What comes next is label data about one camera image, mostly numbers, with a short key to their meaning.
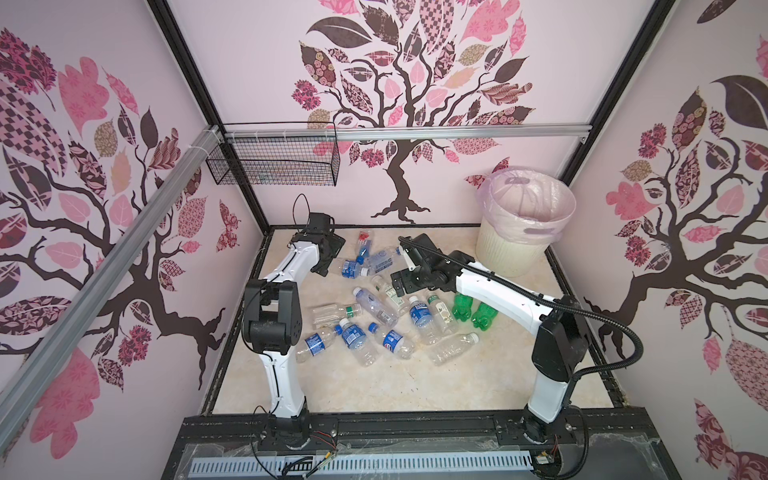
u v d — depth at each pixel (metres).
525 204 1.05
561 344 0.45
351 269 1.00
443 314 0.90
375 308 0.92
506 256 0.96
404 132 0.92
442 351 0.86
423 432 0.75
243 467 0.70
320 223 0.78
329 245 0.87
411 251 0.67
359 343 0.83
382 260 1.04
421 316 0.90
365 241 1.10
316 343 0.84
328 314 0.94
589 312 0.97
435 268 0.62
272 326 0.53
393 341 0.84
